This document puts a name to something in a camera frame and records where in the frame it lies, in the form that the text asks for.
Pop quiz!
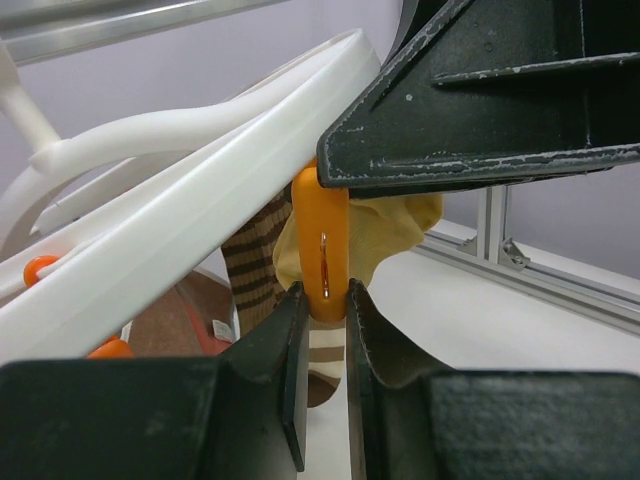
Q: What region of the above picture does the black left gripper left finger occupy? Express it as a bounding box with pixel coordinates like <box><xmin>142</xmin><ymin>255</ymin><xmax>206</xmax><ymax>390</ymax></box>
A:
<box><xmin>1</xmin><ymin>283</ymin><xmax>309</xmax><ymax>479</ymax></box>

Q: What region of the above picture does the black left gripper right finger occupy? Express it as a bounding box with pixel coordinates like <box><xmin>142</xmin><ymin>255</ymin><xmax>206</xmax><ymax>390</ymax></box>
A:
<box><xmin>346</xmin><ymin>280</ymin><xmax>639</xmax><ymax>479</ymax></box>

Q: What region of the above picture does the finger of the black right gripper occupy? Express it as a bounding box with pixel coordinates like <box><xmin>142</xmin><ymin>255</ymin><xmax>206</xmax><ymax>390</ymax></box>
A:
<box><xmin>317</xmin><ymin>0</ymin><xmax>639</xmax><ymax>193</ymax></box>

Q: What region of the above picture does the yellow beige sock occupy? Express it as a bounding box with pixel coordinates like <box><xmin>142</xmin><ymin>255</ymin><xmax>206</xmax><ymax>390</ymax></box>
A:
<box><xmin>272</xmin><ymin>194</ymin><xmax>444</xmax><ymax>394</ymax></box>

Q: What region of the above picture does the orange clothes peg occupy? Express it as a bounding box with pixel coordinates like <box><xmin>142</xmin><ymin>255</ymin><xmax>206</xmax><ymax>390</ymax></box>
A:
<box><xmin>291</xmin><ymin>161</ymin><xmax>349</xmax><ymax>323</ymax></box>

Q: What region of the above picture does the white round clip hanger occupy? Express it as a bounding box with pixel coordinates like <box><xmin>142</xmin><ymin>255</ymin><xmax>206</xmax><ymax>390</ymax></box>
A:
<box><xmin>1</xmin><ymin>30</ymin><xmax>380</xmax><ymax>363</ymax></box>

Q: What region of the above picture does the large brown sock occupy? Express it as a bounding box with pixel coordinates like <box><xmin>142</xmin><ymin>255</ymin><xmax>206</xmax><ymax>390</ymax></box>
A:
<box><xmin>128</xmin><ymin>271</ymin><xmax>236</xmax><ymax>357</ymax></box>

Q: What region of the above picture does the brown striped sock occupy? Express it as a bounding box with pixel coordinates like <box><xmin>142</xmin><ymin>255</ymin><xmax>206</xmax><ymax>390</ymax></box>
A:
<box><xmin>221</xmin><ymin>193</ymin><xmax>345</xmax><ymax>408</ymax></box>

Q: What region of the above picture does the aluminium top crossbar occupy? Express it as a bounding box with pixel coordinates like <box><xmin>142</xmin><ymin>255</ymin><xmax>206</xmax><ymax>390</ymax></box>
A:
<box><xmin>1</xmin><ymin>0</ymin><xmax>271</xmax><ymax>65</ymax></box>

